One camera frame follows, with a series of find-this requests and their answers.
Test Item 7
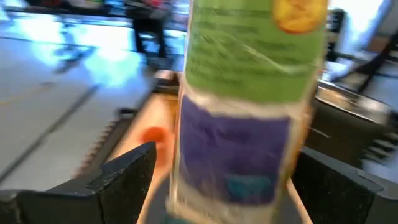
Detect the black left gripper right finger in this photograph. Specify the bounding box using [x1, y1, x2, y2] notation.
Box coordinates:
[291, 147, 384, 224]

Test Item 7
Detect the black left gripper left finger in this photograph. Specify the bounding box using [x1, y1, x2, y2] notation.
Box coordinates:
[86, 141, 157, 224]

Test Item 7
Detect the green and purple cereal box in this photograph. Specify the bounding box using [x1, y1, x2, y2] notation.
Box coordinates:
[166, 0, 330, 224]

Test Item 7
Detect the dark grey round placemat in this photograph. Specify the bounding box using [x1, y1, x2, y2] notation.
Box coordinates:
[145, 175, 301, 224]

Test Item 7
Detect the long black hazard-striped mat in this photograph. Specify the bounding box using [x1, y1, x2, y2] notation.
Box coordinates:
[74, 108, 147, 180]

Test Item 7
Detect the orange plastic cup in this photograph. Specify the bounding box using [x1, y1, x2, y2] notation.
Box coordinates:
[139, 126, 172, 170]

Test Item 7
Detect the black and silver toaster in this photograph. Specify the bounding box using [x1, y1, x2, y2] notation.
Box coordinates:
[306, 79, 394, 169]

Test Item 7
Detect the black furniture frame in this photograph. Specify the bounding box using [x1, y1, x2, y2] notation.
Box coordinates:
[326, 9, 398, 93]

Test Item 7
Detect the black desk frame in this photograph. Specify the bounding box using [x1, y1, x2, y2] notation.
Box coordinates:
[124, 0, 175, 65]

